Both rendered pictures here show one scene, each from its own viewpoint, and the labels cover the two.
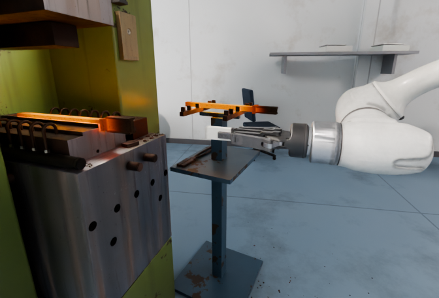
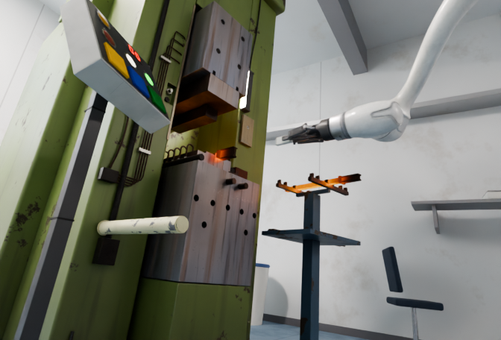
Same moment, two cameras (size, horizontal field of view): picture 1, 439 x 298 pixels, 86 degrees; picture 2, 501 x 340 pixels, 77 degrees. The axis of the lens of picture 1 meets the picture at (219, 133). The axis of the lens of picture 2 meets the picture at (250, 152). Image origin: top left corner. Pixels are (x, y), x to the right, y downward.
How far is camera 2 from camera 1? 0.87 m
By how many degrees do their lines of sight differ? 43
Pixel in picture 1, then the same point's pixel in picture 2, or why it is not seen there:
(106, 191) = (209, 185)
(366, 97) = not seen: hidden behind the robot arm
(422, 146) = (385, 103)
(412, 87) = (402, 95)
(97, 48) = (225, 137)
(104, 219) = (203, 200)
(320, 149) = (333, 121)
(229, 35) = (364, 190)
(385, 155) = (364, 112)
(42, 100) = not seen: hidden behind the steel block
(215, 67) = (347, 225)
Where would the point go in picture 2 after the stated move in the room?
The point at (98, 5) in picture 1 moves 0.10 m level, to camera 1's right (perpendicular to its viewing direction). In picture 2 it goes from (231, 97) to (250, 94)
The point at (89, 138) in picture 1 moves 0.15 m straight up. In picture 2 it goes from (208, 156) to (212, 125)
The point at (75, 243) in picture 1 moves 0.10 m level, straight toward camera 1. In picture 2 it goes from (182, 210) to (183, 206)
